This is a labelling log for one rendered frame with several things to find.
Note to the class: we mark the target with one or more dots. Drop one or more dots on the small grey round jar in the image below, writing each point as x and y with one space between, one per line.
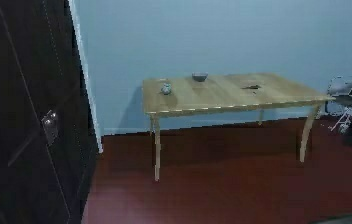
166 88

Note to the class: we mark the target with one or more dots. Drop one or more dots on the grey bowl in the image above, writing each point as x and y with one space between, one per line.
199 76

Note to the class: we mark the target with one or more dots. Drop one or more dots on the light wooden table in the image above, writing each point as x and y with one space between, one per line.
224 95

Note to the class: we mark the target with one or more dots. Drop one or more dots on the white metal frame chair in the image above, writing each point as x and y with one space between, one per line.
344 100

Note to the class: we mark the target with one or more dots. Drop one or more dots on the dark brown room door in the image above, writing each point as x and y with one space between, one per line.
24 100

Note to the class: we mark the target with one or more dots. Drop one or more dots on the small dark flat object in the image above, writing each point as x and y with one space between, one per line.
251 87

